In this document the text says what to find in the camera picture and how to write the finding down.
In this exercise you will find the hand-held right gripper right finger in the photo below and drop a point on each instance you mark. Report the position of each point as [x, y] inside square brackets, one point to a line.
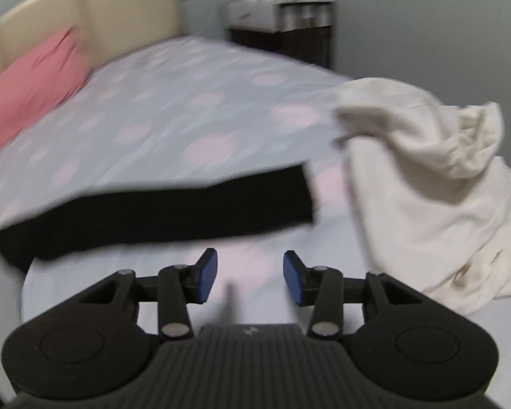
[293, 277]

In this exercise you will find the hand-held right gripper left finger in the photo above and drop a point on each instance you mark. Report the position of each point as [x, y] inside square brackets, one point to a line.
[208, 275]

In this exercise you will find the grey shirt with black sleeves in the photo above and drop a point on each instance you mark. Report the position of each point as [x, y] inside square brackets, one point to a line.
[174, 217]

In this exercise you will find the cream crumpled garment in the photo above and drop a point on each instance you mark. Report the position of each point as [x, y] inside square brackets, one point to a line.
[430, 200]

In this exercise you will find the black and white nightstand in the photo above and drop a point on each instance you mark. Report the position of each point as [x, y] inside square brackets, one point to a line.
[281, 38]

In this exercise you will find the pink pillow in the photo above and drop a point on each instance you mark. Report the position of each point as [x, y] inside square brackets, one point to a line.
[30, 85]

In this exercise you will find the cream padded headboard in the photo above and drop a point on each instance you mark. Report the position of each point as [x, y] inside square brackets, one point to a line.
[123, 8]

